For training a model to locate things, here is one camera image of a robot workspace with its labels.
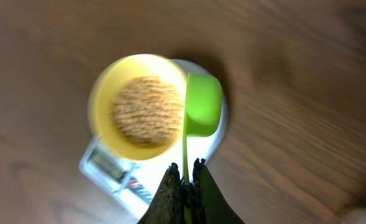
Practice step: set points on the green plastic measuring spoon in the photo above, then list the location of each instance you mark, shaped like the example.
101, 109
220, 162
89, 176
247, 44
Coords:
202, 112

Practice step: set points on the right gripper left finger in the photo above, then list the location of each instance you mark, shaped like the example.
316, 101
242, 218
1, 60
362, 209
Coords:
166, 206

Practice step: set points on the white digital kitchen scale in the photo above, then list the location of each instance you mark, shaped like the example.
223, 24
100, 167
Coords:
134, 184

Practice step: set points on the yellow plastic bowl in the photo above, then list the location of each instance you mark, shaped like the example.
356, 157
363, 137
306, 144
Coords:
106, 88

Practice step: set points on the soybeans in bowl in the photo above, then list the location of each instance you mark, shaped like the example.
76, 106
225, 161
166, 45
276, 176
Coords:
148, 111

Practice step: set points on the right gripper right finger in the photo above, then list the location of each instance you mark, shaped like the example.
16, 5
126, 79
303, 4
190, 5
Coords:
208, 204

